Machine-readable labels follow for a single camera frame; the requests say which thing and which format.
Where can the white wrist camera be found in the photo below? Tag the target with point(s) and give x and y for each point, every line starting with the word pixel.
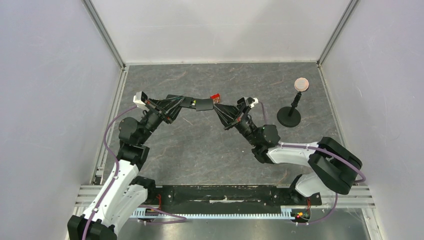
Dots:
pixel 250 102
pixel 138 100

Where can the white toothed cable rail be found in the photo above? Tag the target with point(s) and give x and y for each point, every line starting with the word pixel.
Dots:
pixel 284 214

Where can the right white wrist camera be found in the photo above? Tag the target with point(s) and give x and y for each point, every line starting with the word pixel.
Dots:
pixel 250 102

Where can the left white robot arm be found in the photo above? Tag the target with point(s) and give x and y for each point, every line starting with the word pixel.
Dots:
pixel 125 190

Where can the black remote battery cover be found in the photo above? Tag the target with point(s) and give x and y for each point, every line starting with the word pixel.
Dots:
pixel 206 104

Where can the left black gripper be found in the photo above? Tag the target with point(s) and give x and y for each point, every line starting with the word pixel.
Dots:
pixel 167 115

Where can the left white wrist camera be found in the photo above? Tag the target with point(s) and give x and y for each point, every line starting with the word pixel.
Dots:
pixel 138 100

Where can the black remote control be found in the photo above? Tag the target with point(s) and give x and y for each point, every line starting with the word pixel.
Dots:
pixel 183 101

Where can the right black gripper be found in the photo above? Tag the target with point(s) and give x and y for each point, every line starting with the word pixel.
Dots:
pixel 238 116

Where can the red owl toy block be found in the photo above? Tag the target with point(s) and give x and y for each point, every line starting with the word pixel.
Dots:
pixel 216 98

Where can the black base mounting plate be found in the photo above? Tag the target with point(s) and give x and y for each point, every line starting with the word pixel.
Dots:
pixel 227 199

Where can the black stand with round disc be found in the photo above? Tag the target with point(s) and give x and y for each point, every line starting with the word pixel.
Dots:
pixel 289 116

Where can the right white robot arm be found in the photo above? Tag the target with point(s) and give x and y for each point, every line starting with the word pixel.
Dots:
pixel 333 167

